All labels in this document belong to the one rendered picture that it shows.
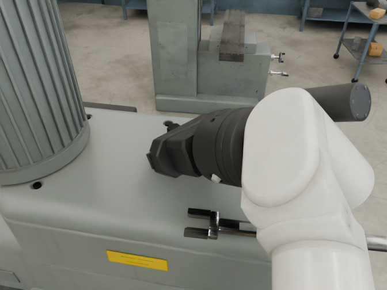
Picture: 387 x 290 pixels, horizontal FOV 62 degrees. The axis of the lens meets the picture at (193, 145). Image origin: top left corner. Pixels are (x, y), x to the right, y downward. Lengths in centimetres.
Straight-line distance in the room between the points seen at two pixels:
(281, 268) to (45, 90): 35
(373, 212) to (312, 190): 300
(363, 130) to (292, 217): 388
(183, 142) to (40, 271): 42
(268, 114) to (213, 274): 28
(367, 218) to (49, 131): 289
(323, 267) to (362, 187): 12
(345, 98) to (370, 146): 360
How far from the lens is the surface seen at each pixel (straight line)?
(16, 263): 71
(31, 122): 47
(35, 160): 51
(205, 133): 35
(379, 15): 482
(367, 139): 398
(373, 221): 315
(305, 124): 25
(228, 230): 41
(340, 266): 23
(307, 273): 23
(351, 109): 30
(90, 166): 52
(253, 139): 27
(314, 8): 645
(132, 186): 47
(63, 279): 66
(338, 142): 29
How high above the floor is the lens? 224
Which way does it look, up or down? 40 degrees down
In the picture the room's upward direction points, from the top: straight up
